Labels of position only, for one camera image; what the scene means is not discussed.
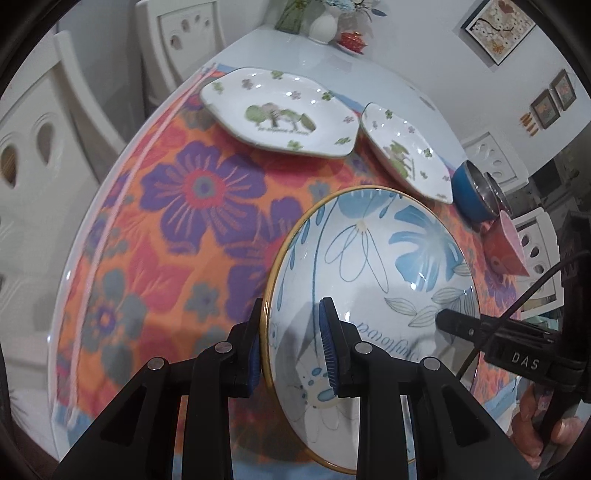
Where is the pink steel bowl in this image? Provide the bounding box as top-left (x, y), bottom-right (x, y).
top-left (484, 172), bottom-right (513, 217)

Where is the small framed picture lower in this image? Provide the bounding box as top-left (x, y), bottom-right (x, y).
top-left (531, 89), bottom-right (560, 130)

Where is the small hexagonal forest plate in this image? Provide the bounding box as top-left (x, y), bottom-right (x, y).
top-left (360, 103), bottom-right (454, 204)

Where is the large hexagonal forest plate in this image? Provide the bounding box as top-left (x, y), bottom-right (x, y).
top-left (199, 68), bottom-right (360, 159)

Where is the white chair far left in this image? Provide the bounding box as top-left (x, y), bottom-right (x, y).
top-left (135, 0), bottom-right (225, 107)

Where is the small framed picture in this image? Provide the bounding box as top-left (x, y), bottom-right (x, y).
top-left (531, 89), bottom-right (560, 130)
top-left (551, 69), bottom-right (577, 111)

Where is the round blue leaf plate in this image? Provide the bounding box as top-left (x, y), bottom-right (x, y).
top-left (262, 186), bottom-right (480, 474)

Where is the white chair near right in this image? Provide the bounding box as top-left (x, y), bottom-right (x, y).
top-left (513, 207), bottom-right (560, 294)

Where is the blue steel bowl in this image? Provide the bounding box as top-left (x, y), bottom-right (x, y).
top-left (451, 160), bottom-right (500, 223)

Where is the red lidded sugar bowl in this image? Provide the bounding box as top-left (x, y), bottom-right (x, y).
top-left (337, 31), bottom-right (367, 55)

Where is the orange floral tablecloth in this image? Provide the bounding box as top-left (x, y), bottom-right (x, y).
top-left (48, 64), bottom-right (523, 480)

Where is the glass vase with stems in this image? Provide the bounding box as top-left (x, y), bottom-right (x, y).
top-left (274, 0), bottom-right (311, 34)

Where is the white chair far right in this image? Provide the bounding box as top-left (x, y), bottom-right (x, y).
top-left (461, 128), bottom-right (529, 194)

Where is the orange hanging wall ornament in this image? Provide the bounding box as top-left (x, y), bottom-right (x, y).
top-left (520, 112), bottom-right (539, 137)

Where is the pink patterned melamine bowl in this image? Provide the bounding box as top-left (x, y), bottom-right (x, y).
top-left (483, 211), bottom-right (529, 277)

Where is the white ceramic flower vase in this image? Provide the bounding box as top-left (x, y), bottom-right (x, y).
top-left (308, 9), bottom-right (338, 45)

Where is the white chair near left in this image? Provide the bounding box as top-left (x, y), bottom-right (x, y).
top-left (1, 30), bottom-right (125, 368)

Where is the small framed picture upper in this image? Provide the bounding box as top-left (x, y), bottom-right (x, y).
top-left (551, 69), bottom-right (577, 111)

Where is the person right hand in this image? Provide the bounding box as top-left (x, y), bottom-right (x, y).
top-left (511, 382), bottom-right (585, 471)

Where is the white chair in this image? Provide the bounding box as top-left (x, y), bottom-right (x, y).
top-left (135, 0), bottom-right (225, 107)
top-left (461, 128), bottom-right (529, 194)
top-left (513, 207), bottom-right (560, 294)
top-left (1, 30), bottom-right (125, 368)

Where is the large framed wall picture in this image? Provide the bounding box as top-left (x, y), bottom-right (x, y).
top-left (462, 0), bottom-right (536, 66)

